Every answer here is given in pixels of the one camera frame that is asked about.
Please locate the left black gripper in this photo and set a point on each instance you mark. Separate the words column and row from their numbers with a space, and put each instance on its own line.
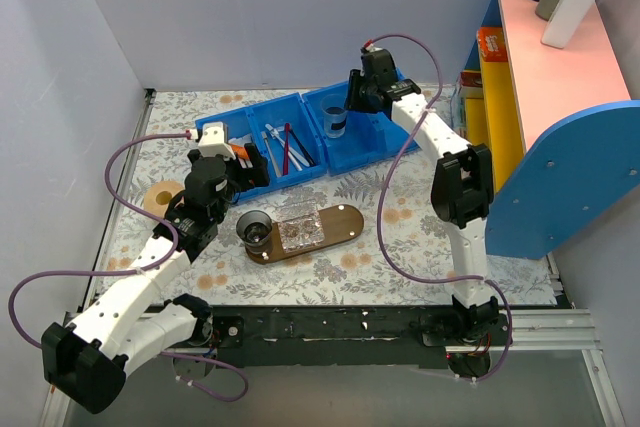
column 245, row 169

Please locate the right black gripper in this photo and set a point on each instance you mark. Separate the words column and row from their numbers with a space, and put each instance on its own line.
column 358, row 92

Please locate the clear plastic cup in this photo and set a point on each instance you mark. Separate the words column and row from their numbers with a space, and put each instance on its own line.
column 334, row 115

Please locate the dark smoked plastic cup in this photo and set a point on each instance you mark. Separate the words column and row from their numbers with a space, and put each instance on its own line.
column 254, row 228

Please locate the clear textured acrylic holder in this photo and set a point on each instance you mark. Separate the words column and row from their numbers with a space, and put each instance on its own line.
column 300, row 226

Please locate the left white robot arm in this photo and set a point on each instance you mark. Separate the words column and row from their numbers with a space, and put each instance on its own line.
column 90, row 358

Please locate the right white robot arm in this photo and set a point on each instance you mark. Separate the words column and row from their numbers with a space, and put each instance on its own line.
column 462, row 189

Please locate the orange toothpaste tube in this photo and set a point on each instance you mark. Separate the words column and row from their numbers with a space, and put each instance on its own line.
column 240, row 152

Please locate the grey toothbrush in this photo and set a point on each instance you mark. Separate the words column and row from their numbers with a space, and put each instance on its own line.
column 274, row 163

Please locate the white toothbrush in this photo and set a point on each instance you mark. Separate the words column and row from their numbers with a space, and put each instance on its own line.
column 290, row 154

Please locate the red toothbrush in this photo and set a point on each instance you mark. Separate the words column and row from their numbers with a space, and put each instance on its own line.
column 286, row 149

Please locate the oval wooden tray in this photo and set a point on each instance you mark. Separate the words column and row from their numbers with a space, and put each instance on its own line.
column 341, row 223

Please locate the floral table mat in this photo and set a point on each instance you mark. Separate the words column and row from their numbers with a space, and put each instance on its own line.
column 351, row 273

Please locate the left blue divided bin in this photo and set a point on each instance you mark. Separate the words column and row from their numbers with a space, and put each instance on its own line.
column 250, row 121

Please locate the blue divided bin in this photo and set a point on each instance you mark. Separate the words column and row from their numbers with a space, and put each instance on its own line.
column 250, row 121
column 367, row 138

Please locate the right blue divided bin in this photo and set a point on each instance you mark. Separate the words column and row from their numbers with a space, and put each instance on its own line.
column 367, row 138

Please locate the sponge package box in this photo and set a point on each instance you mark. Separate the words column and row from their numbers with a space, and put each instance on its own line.
column 468, row 86

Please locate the orange snack box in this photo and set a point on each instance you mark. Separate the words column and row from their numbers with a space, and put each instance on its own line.
column 491, row 44

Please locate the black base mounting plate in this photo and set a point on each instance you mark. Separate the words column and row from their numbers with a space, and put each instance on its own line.
column 274, row 336

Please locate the blue pink shelf unit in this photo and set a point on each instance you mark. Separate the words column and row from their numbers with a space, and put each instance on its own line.
column 577, row 125

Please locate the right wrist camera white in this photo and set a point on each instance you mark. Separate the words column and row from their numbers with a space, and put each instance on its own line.
column 369, row 47

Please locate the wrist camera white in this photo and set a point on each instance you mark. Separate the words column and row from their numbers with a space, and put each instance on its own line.
column 214, row 141
column 369, row 47

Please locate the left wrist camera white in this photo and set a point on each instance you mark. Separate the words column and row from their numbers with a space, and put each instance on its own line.
column 214, row 141

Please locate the aluminium frame rail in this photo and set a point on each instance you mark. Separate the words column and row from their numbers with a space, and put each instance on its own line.
column 552, row 373

